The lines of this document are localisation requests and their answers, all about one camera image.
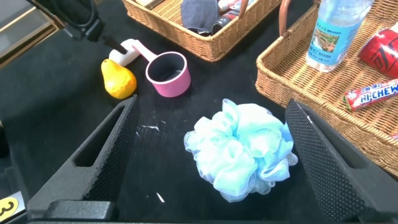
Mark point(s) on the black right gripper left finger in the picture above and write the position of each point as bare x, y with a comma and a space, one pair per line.
105, 161

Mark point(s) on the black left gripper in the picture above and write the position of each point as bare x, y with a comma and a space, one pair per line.
62, 9

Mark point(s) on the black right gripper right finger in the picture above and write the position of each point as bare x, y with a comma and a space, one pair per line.
326, 161

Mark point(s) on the white soap bar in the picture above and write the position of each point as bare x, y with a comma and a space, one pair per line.
124, 59

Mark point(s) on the clear water bottle blue cap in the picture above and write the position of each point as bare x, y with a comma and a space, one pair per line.
335, 37

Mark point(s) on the yellow pear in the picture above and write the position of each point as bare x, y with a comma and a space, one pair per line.
119, 81

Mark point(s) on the red Hi-Chew candy stick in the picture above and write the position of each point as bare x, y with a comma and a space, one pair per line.
370, 96

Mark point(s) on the light blue bath pouf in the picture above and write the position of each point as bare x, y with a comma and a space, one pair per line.
239, 149

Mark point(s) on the grey cloth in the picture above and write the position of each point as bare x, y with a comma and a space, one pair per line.
199, 15

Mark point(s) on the yellow number sticker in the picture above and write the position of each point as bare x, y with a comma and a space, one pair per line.
7, 208

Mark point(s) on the red cola can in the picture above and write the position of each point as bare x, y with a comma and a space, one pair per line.
382, 53

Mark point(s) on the black and red tube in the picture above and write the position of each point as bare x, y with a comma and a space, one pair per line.
221, 26

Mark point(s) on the pink and white small bottle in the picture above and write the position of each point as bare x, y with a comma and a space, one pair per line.
225, 4

